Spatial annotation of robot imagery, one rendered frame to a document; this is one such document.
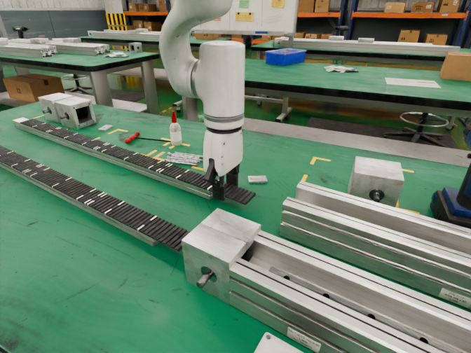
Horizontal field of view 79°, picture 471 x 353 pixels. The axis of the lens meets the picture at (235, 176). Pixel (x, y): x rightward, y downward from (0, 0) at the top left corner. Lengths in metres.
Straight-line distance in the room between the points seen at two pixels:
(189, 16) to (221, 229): 0.34
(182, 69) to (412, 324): 0.55
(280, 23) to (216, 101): 2.82
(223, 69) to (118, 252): 0.40
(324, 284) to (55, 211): 0.61
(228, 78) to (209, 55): 0.05
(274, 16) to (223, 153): 2.85
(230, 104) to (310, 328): 0.39
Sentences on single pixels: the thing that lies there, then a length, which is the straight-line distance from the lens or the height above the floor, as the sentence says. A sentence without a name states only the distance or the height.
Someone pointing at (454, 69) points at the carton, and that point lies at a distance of 2.48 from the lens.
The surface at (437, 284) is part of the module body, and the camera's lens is 0.59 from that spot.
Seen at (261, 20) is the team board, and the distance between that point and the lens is 3.42.
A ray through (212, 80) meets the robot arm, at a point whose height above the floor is 1.07.
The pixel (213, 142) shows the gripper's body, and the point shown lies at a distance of 0.59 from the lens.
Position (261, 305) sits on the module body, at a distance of 0.47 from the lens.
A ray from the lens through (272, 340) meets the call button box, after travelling 0.40.
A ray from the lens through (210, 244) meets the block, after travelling 0.45.
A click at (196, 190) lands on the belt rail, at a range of 0.73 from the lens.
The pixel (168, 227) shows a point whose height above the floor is 0.81.
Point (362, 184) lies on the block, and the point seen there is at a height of 0.85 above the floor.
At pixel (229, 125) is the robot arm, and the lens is 0.58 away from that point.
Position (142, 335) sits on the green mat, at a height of 0.78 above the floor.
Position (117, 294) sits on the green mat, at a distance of 0.55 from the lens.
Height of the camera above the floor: 1.19
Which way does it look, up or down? 30 degrees down
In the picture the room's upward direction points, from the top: straight up
